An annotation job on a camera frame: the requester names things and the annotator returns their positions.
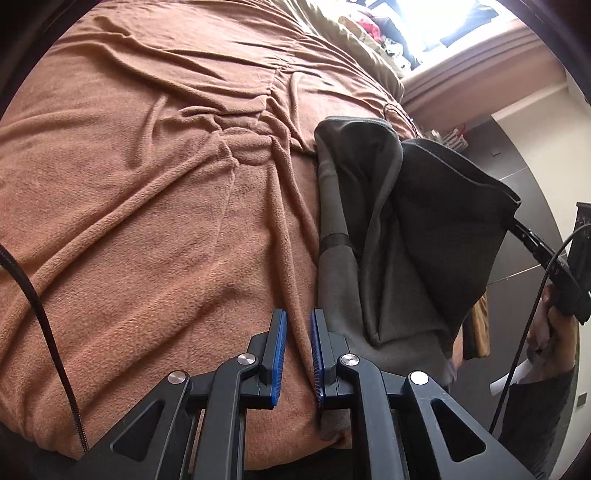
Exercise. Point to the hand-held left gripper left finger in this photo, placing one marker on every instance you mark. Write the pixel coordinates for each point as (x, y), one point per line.
(278, 360)

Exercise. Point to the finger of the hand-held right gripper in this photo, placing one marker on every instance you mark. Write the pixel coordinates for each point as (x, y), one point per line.
(538, 247)

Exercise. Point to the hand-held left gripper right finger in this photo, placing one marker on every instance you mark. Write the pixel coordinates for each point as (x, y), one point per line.
(317, 360)

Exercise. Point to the grey t-shirt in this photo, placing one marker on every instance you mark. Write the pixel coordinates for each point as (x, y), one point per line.
(438, 230)

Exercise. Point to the person's right forearm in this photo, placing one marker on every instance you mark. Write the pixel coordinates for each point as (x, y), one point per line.
(540, 415)

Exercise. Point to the pile of colourful clothes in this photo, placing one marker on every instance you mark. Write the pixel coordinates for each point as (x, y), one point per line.
(374, 27)

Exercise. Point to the person's right hand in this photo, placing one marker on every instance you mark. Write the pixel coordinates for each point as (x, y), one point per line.
(558, 337)

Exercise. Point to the dark wardrobe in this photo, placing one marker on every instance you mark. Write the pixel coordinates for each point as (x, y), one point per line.
(517, 157)

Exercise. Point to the mustard cloth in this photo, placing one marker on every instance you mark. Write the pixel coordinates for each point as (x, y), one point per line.
(480, 327)

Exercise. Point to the white paper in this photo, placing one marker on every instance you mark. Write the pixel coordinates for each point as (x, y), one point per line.
(501, 385)

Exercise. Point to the striped gift bag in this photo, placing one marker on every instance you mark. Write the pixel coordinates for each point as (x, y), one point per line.
(455, 138)

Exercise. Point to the pink curtain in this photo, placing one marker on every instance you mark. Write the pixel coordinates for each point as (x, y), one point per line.
(485, 78)

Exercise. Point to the orange fleece blanket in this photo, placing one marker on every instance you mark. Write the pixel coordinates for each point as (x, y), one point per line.
(138, 184)

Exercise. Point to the beige duvet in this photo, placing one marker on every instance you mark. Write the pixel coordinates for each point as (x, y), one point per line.
(332, 27)

